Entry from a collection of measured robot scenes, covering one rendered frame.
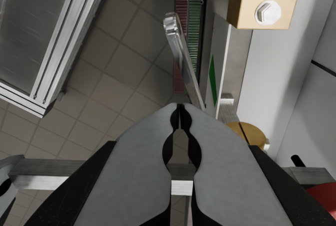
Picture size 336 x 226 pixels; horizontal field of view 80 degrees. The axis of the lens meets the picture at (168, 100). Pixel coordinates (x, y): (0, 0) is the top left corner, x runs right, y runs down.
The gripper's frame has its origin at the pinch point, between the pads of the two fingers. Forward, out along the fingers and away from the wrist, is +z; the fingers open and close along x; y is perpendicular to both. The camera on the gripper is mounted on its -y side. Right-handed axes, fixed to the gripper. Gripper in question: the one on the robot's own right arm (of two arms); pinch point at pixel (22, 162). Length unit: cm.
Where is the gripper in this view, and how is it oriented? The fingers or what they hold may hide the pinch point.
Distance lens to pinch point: 39.4
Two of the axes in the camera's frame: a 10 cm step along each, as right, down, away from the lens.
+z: 0.4, -4.9, 8.7
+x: 0.0, 8.7, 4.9
